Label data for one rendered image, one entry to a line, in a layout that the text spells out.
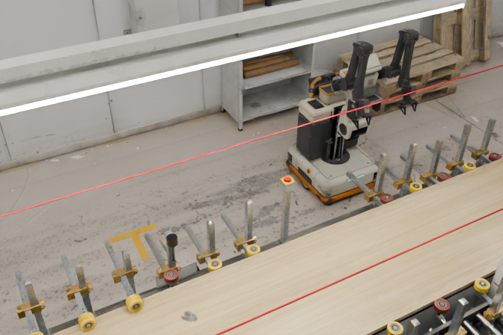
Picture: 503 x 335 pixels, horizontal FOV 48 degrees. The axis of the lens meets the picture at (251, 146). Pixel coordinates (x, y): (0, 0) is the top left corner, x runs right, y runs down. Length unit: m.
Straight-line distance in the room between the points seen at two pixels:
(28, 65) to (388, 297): 2.18
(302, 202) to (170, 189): 1.21
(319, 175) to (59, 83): 3.25
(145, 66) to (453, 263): 2.18
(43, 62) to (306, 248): 1.98
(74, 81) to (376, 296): 1.98
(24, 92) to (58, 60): 0.16
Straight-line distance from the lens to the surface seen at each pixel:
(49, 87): 2.05
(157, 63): 2.12
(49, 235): 5.00
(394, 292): 3.26
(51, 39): 5.29
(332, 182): 4.88
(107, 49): 2.05
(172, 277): 3.24
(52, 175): 5.62
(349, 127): 4.66
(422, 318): 3.42
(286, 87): 6.47
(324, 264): 3.32
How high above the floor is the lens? 3.33
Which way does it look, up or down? 36 degrees down
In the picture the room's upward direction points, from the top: 1 degrees clockwise
